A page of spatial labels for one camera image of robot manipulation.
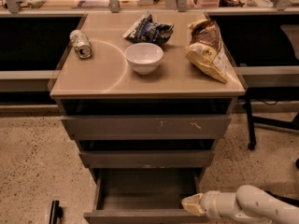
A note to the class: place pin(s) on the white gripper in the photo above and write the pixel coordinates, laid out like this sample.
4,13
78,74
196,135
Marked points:
209,203

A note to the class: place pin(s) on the grey bottom drawer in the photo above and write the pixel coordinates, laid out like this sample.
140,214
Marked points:
144,196

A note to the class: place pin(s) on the grey drawer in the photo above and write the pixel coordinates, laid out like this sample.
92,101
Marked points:
147,119
144,196
147,153

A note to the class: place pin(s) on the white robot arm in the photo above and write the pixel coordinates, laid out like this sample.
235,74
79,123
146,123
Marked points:
249,205

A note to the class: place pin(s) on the grey top drawer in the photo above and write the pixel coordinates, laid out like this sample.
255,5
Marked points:
147,119

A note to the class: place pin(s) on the grey middle drawer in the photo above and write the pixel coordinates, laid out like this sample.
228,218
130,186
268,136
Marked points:
147,153

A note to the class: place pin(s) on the grey drawer cabinet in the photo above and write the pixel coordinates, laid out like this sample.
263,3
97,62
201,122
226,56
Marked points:
107,74

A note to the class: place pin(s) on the black table leg with caster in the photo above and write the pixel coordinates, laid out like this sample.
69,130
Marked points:
277,83

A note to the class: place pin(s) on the black object on floor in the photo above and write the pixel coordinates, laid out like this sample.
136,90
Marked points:
56,213

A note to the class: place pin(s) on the white bowl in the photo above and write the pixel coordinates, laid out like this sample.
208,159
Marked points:
144,58

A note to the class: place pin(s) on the brown yellow snack bag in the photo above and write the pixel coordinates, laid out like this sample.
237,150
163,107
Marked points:
205,50

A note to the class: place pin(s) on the blue crumpled chip bag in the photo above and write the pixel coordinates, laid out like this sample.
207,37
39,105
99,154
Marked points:
146,30

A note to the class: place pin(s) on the crushed soda can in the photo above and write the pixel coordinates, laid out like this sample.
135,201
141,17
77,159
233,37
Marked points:
81,44

